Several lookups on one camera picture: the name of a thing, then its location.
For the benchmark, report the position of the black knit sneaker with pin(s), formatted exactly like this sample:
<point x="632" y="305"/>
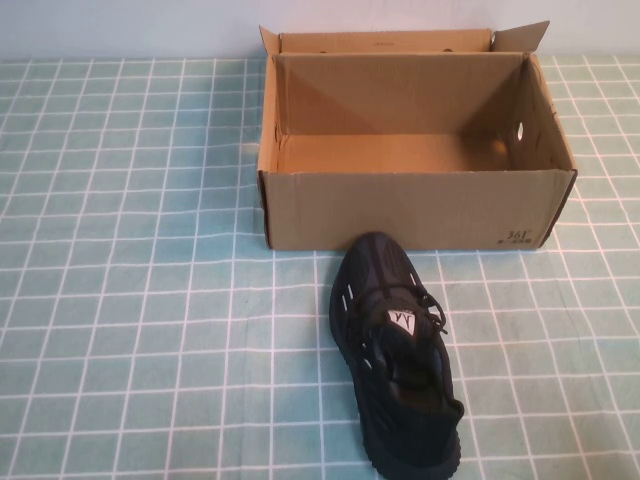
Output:
<point x="400" y="380"/>

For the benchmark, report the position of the brown cardboard shoe box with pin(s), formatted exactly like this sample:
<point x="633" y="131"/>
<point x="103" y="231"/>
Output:
<point x="400" y="210"/>

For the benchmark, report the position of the green white checkered tablecloth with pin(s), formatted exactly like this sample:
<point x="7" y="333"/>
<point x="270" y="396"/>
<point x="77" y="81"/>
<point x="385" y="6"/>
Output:
<point x="150" y="250"/>

